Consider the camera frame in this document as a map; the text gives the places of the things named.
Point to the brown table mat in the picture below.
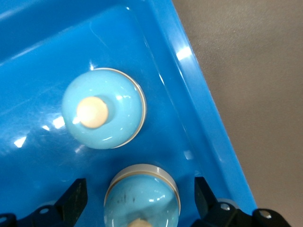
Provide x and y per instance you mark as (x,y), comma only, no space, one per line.
(260,71)

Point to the blue plastic tray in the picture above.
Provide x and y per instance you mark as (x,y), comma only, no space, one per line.
(47,59)

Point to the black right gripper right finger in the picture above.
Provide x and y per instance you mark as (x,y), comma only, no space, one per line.
(207,205)

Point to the light blue call bell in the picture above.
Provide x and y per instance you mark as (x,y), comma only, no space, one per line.
(123,106)
(142,198)

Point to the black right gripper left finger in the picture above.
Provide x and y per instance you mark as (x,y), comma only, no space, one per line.
(68,205)

